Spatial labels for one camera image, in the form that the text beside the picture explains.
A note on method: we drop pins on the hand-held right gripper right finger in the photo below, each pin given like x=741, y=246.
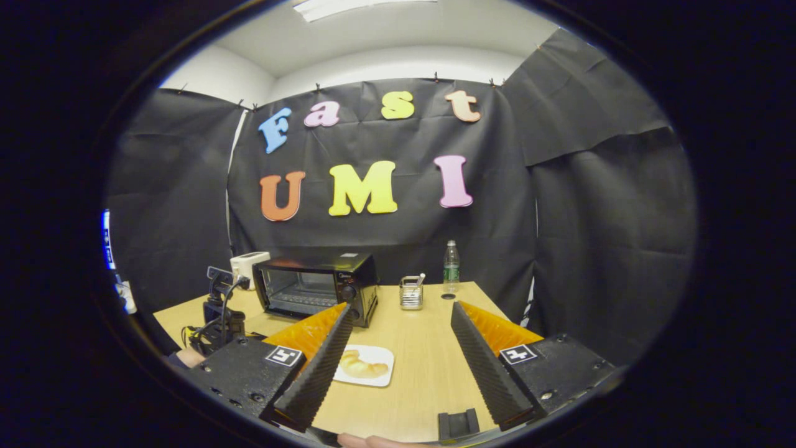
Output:
x=485, y=373

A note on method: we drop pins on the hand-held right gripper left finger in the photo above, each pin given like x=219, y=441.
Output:
x=320, y=373

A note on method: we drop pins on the golden croissant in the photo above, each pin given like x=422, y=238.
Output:
x=364, y=367

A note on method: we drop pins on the black electric oven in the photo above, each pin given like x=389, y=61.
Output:
x=354, y=274

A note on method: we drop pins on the white square plate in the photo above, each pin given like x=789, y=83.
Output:
x=376, y=351

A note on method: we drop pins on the black u-shaped block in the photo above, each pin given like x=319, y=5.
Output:
x=458, y=429

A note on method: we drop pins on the white toaster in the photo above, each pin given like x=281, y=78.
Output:
x=249, y=261

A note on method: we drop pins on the white equipment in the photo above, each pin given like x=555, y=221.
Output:
x=127, y=298

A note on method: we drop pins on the metal mesh holder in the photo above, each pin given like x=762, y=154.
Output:
x=410, y=298

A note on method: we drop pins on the clear green-label water bottle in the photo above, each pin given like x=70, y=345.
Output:
x=451, y=270

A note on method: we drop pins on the white pen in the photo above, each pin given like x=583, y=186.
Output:
x=421, y=279

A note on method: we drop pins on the blue and white banner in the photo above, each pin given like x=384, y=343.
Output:
x=107, y=239

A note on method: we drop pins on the black backdrop cloth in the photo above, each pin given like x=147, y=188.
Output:
x=559, y=249

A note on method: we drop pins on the row of small cloth clips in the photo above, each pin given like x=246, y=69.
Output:
x=317, y=87

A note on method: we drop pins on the large ceiling light panel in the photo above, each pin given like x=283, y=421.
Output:
x=348, y=7

